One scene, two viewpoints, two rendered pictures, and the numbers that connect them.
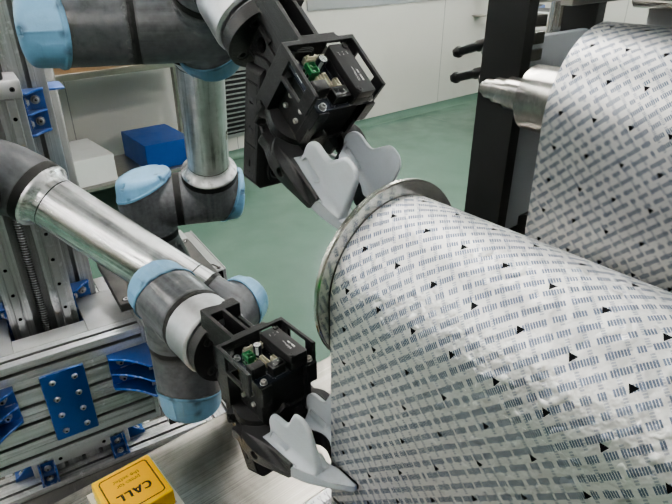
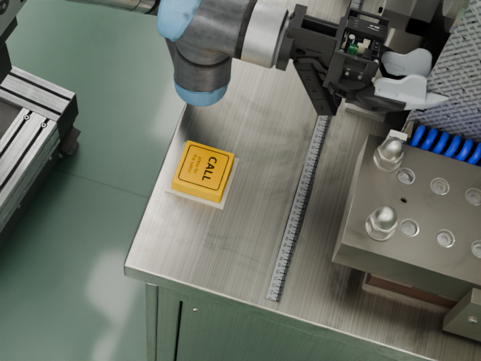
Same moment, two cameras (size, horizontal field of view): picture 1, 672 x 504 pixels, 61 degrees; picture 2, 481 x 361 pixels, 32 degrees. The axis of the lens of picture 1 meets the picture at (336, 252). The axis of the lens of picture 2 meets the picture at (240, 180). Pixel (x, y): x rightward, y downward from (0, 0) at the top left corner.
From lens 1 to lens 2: 0.73 m
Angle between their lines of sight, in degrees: 44
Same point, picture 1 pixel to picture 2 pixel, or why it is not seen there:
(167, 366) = (214, 70)
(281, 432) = (390, 87)
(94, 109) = not seen: outside the picture
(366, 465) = (463, 85)
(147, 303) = (204, 31)
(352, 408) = (462, 59)
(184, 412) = (217, 97)
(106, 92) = not seen: outside the picture
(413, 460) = not seen: outside the picture
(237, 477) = (257, 122)
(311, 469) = (421, 100)
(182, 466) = (210, 135)
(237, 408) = (343, 84)
